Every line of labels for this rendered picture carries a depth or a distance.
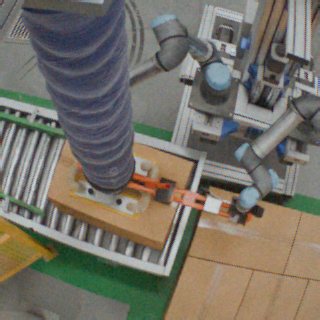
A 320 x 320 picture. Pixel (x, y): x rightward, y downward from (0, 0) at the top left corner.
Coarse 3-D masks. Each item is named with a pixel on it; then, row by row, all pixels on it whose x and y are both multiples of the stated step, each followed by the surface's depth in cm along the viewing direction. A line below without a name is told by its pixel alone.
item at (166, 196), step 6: (162, 180) 251; (168, 180) 250; (174, 186) 250; (156, 192) 249; (162, 192) 249; (168, 192) 250; (174, 192) 249; (156, 198) 248; (162, 198) 249; (168, 198) 249; (168, 204) 251
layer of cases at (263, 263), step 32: (224, 192) 306; (224, 224) 301; (256, 224) 301; (288, 224) 301; (192, 256) 298; (224, 256) 297; (256, 256) 296; (288, 256) 297; (192, 288) 292; (224, 288) 292; (256, 288) 291; (288, 288) 291
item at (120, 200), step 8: (88, 184) 262; (72, 192) 262; (88, 192) 259; (96, 192) 261; (88, 200) 261; (96, 200) 260; (120, 200) 258; (128, 200) 261; (136, 200) 261; (104, 208) 261; (112, 208) 260; (120, 208) 260; (128, 216) 259; (136, 216) 259
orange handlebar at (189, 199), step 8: (80, 168) 253; (136, 176) 252; (144, 176) 252; (128, 184) 251; (136, 184) 251; (152, 192) 250; (184, 192) 250; (192, 192) 250; (176, 200) 250; (184, 200) 249; (192, 200) 249; (200, 208) 249; (224, 216) 249
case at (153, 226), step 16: (64, 160) 267; (160, 160) 268; (176, 160) 268; (64, 176) 265; (80, 176) 266; (160, 176) 266; (176, 176) 266; (48, 192) 263; (64, 192) 263; (128, 192) 264; (176, 192) 264; (64, 208) 278; (80, 208) 262; (96, 208) 262; (160, 208) 262; (176, 208) 263; (96, 224) 287; (112, 224) 261; (128, 224) 260; (144, 224) 260; (160, 224) 260; (144, 240) 275; (160, 240) 258
